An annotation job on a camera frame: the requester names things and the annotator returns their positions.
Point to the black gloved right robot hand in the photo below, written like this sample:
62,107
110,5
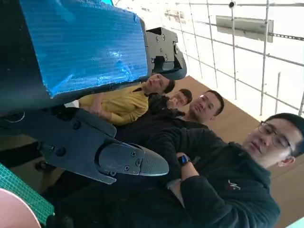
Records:
59,222

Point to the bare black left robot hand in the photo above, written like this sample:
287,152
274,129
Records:
83,47

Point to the pink bowl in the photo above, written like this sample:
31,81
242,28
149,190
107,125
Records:
14,211

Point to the green cutting mat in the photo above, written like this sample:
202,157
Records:
23,190

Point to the person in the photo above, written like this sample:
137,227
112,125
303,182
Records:
161,118
183,97
225,190
123,104

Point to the black smartwatch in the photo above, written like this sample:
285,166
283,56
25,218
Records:
183,159

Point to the eyeglasses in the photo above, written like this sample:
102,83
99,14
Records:
273,135

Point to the white pipe grid frame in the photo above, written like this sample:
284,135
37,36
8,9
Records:
234,71

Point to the grey metal wall tray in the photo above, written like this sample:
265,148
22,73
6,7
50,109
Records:
244,26

